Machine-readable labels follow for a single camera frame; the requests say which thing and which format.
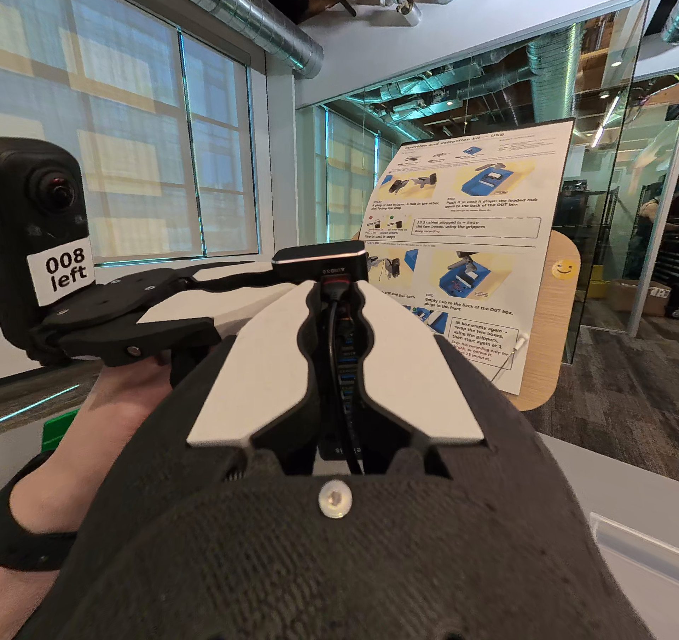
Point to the illustrated instruction poster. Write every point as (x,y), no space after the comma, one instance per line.
(477,226)

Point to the silver ventilation duct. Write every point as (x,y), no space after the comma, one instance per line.
(254,19)

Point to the yellow step stool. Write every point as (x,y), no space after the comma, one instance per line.
(598,282)

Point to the yellow smiley sticker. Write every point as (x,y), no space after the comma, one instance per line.
(563,268)

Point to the clear plastic bin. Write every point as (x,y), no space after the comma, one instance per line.
(636,560)

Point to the person's left hand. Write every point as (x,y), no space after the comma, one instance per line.
(90,438)

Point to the instruction poster on board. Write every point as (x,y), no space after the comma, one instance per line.
(557,332)

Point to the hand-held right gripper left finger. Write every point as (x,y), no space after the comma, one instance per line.
(254,385)

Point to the black multiport usb hub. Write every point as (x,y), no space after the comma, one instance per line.
(318,258)

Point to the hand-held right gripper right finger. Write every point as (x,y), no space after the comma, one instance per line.
(419,385)

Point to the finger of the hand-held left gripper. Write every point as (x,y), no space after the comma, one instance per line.
(212,306)
(238,271)

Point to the green plastic bin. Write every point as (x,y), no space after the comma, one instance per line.
(55,433)

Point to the open cardboard box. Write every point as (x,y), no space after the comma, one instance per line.
(636,295)

